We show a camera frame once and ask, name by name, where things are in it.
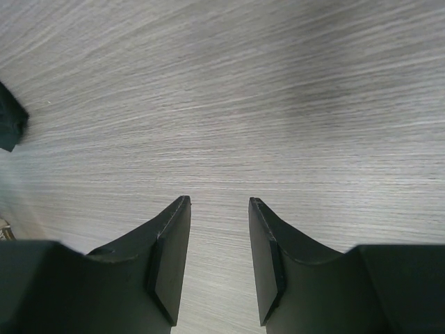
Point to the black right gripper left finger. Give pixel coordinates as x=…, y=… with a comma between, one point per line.
x=132, y=284

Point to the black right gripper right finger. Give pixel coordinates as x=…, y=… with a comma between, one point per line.
x=304, y=286

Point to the black t shirt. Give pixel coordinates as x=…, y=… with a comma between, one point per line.
x=14, y=120

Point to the orange brown cover book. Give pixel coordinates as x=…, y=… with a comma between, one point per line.
x=6, y=232

